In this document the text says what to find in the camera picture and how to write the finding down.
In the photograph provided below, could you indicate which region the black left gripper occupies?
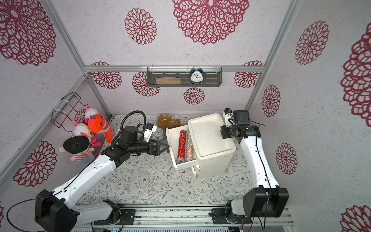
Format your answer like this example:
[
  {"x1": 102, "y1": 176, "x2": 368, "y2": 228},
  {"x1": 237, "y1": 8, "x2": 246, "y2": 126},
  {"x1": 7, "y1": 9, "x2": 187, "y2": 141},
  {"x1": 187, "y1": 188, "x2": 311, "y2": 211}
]
[{"x1": 129, "y1": 139, "x2": 170, "y2": 155}]

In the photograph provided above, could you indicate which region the white top drawer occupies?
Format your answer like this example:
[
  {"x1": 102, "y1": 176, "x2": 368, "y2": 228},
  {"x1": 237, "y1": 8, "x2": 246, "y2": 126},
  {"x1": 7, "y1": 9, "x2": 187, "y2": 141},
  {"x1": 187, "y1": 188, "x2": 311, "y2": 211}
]
[{"x1": 166, "y1": 125, "x2": 200, "y2": 175}]

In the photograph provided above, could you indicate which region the white plastic drawer cabinet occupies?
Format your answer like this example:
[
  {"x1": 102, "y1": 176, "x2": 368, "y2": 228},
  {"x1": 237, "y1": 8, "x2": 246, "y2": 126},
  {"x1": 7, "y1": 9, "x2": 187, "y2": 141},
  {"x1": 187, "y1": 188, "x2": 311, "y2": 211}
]
[{"x1": 187, "y1": 113, "x2": 236, "y2": 179}]

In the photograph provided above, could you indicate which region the red glitter microphone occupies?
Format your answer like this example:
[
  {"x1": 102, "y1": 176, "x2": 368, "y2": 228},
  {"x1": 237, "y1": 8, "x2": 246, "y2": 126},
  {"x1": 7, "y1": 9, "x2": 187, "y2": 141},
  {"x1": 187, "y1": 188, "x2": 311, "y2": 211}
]
[{"x1": 176, "y1": 130, "x2": 186, "y2": 164}]

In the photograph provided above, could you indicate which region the rainbow rhinestone microphone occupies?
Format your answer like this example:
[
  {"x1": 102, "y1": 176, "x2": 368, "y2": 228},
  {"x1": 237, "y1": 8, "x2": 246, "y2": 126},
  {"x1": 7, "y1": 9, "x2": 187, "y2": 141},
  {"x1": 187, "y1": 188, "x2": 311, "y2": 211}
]
[{"x1": 185, "y1": 131, "x2": 193, "y2": 162}]

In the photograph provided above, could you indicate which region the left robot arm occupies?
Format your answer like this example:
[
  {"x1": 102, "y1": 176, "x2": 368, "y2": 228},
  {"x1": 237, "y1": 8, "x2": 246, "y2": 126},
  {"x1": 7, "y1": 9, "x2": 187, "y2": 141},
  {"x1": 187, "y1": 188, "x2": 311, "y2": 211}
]
[{"x1": 35, "y1": 126, "x2": 170, "y2": 232}]

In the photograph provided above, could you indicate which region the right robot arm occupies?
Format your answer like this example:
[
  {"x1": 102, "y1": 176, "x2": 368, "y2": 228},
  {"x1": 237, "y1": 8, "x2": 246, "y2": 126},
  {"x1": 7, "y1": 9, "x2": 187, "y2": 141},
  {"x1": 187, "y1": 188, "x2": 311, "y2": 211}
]
[{"x1": 220, "y1": 108, "x2": 289, "y2": 220}]

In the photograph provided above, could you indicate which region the small white alarm clock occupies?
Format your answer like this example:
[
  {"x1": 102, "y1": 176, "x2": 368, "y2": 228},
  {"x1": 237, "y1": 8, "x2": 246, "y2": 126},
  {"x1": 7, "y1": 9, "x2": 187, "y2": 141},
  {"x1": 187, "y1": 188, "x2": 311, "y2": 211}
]
[{"x1": 152, "y1": 127, "x2": 164, "y2": 140}]

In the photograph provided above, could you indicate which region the brown teddy bear plush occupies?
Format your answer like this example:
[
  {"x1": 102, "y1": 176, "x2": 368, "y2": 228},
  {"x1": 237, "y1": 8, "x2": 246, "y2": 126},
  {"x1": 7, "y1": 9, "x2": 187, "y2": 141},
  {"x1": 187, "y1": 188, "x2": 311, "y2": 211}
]
[{"x1": 157, "y1": 114, "x2": 181, "y2": 131}]

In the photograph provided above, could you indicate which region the orange fish plush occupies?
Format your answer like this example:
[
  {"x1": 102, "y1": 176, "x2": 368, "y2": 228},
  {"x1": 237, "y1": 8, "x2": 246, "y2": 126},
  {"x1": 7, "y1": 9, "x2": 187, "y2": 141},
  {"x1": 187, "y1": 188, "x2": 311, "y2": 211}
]
[{"x1": 85, "y1": 114, "x2": 113, "y2": 144}]

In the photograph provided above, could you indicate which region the tan pouch on shelf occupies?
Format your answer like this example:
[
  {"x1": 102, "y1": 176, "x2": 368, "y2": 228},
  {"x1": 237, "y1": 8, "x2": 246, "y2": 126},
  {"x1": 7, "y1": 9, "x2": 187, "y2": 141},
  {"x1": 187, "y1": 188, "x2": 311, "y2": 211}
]
[{"x1": 156, "y1": 77, "x2": 182, "y2": 85}]

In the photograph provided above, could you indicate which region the green alarm clock on shelf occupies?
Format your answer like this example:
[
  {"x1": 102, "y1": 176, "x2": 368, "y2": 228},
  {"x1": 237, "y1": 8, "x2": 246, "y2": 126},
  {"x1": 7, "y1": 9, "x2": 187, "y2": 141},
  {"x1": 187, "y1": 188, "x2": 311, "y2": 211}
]
[{"x1": 190, "y1": 68, "x2": 204, "y2": 85}]

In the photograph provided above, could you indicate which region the pink white plush doll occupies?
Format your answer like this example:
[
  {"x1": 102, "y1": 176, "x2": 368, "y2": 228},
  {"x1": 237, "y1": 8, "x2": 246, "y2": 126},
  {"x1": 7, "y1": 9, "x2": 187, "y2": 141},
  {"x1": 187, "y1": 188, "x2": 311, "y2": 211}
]
[{"x1": 73, "y1": 106, "x2": 101, "y2": 147}]

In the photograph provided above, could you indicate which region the black haired doll plush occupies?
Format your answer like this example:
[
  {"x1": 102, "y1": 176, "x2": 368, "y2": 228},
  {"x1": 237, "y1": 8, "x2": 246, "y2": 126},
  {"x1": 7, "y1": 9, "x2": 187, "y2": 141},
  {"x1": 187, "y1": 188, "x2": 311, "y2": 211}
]
[{"x1": 59, "y1": 135, "x2": 95, "y2": 165}]

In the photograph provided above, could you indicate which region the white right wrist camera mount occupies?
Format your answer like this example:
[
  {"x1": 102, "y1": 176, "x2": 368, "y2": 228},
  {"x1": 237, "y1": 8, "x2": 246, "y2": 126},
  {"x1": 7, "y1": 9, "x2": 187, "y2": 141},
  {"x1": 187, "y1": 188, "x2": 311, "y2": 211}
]
[{"x1": 223, "y1": 108, "x2": 234, "y2": 127}]

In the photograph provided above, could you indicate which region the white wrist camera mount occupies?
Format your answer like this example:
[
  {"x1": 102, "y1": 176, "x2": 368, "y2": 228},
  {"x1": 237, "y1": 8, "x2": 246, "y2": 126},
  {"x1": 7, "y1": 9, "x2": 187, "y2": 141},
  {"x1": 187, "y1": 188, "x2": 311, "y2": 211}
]
[
  {"x1": 223, "y1": 108, "x2": 234, "y2": 127},
  {"x1": 144, "y1": 123, "x2": 157, "y2": 143}
]

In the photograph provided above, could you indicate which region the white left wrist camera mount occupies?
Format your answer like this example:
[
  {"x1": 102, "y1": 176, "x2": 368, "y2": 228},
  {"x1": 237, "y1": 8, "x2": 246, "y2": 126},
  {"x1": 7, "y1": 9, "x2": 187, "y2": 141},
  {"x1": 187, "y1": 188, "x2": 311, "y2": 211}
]
[{"x1": 144, "y1": 123, "x2": 157, "y2": 143}]

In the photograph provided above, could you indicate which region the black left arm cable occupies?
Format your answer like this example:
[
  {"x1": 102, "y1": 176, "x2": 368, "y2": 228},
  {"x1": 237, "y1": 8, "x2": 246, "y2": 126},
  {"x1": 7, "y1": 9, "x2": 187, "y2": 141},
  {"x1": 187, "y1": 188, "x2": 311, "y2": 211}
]
[{"x1": 111, "y1": 110, "x2": 147, "y2": 146}]

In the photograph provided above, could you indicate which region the grey wall shelf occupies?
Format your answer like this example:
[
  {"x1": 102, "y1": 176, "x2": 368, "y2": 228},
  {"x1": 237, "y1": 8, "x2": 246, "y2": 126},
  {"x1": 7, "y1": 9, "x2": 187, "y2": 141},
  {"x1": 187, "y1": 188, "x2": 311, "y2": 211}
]
[{"x1": 147, "y1": 70, "x2": 222, "y2": 87}]

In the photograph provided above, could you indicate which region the horizontal aluminium wall rail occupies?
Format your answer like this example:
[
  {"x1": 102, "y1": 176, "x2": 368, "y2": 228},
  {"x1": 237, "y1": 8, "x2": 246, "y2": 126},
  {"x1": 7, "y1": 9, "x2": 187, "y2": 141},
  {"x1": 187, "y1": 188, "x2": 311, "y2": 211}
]
[{"x1": 84, "y1": 65, "x2": 265, "y2": 73}]

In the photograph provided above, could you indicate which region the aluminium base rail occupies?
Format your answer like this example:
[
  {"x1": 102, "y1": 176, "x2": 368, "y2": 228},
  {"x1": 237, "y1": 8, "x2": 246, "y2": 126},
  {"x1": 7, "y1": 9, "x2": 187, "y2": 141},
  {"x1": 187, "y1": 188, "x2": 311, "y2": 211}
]
[{"x1": 73, "y1": 205, "x2": 295, "y2": 232}]

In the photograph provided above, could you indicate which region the black wire wall basket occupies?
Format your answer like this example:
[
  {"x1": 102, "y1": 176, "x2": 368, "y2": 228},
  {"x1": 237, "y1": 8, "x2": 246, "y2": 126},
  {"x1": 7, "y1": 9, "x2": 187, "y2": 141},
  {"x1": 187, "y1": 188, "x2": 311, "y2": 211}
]
[{"x1": 51, "y1": 91, "x2": 88, "y2": 132}]

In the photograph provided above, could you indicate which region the aluminium corner frame post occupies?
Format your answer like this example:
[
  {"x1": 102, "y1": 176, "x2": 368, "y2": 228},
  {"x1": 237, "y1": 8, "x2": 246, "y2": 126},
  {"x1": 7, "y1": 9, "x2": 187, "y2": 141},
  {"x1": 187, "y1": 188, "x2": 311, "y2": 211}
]
[{"x1": 245, "y1": 0, "x2": 302, "y2": 111}]

